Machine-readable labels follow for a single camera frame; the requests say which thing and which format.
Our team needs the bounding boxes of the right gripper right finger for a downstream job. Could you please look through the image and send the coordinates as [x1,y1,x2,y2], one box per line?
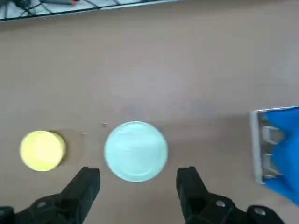
[176,166,281,224]

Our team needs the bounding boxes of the pale green round plate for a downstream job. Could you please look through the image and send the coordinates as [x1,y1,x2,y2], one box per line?
[103,120,169,183]

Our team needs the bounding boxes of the small yellow dish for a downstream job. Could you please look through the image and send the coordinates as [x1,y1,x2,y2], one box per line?
[19,130,67,172]

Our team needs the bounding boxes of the blue cloth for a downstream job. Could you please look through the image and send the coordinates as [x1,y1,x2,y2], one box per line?
[260,107,299,207]

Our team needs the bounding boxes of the silver metal rack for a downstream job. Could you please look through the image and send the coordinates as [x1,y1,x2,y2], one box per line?
[250,107,295,185]

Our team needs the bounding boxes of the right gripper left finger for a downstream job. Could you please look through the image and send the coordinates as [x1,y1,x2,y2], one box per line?
[0,167,101,224]

